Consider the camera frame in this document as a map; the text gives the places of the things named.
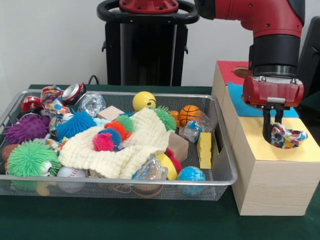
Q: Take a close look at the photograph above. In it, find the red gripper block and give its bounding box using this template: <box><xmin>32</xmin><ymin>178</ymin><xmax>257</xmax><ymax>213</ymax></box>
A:
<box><xmin>242</xmin><ymin>75</ymin><xmax>305</xmax><ymax>144</ymax></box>

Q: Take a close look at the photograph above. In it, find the colourful heart print cloth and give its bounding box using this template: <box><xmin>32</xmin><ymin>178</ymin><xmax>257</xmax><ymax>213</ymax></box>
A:
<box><xmin>270</xmin><ymin>122</ymin><xmax>309</xmax><ymax>150</ymax></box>

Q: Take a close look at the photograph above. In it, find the wooden box with three holes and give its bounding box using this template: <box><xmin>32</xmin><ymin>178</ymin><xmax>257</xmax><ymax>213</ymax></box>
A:
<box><xmin>211</xmin><ymin>60</ymin><xmax>320</xmax><ymax>217</ymax></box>

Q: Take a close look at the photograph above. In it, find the shallow mesh bin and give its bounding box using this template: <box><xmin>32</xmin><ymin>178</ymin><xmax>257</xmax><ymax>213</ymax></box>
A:
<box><xmin>0</xmin><ymin>88</ymin><xmax>238</xmax><ymax>202</ymax></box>

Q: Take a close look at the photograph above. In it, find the dark green tablecloth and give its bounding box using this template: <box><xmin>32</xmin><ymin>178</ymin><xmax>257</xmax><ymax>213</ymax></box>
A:
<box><xmin>303</xmin><ymin>90</ymin><xmax>320</xmax><ymax>108</ymax></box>
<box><xmin>0</xmin><ymin>84</ymin><xmax>320</xmax><ymax>240</ymax></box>

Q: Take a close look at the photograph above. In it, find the yellow foam block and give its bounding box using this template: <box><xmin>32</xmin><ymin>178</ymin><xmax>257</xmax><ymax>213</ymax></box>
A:
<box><xmin>196</xmin><ymin>131</ymin><xmax>213</xmax><ymax>170</ymax></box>

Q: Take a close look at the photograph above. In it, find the orange basketball toy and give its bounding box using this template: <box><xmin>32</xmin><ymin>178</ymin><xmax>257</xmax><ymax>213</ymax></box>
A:
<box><xmin>178</xmin><ymin>104</ymin><xmax>202</xmax><ymax>127</ymax></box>

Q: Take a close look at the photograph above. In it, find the blue globe ball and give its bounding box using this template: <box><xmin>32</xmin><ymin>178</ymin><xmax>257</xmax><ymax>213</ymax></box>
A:
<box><xmin>176</xmin><ymin>166</ymin><xmax>206</xmax><ymax>196</ymax></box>

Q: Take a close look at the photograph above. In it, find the yellow smiley ball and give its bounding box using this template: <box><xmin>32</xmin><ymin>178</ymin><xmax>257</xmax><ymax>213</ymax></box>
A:
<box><xmin>132</xmin><ymin>91</ymin><xmax>157</xmax><ymax>113</ymax></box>

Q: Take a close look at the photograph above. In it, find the multicolour spiky caterpillar toy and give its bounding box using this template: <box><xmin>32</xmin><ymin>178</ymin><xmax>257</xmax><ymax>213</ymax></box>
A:
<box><xmin>91</xmin><ymin>115</ymin><xmax>136</xmax><ymax>152</ymax></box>

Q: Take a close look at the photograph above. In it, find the cream knitted cloth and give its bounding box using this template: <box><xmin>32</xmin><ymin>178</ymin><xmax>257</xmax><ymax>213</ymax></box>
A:
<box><xmin>58</xmin><ymin>107</ymin><xmax>176</xmax><ymax>180</ymax></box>

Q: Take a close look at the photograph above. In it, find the large blue spiky ball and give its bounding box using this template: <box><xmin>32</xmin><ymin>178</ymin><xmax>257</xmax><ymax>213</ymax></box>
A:
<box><xmin>55</xmin><ymin>109</ymin><xmax>98</xmax><ymax>141</ymax></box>

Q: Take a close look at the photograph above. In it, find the crushed red soda can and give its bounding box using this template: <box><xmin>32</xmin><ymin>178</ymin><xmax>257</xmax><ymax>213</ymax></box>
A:
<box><xmin>61</xmin><ymin>82</ymin><xmax>87</xmax><ymax>106</ymax></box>

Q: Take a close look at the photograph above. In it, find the purple spiky ball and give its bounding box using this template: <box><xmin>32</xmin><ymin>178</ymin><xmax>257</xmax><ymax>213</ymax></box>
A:
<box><xmin>2</xmin><ymin>114</ymin><xmax>51</xmax><ymax>145</ymax></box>

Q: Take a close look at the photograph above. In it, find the large green spiky ball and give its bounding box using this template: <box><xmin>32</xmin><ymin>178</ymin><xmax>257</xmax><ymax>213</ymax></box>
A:
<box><xmin>6</xmin><ymin>139</ymin><xmax>62</xmax><ymax>177</ymax></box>

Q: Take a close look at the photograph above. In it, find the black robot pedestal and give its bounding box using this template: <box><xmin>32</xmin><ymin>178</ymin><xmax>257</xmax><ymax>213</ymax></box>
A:
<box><xmin>96</xmin><ymin>0</ymin><xmax>201</xmax><ymax>87</ymax></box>

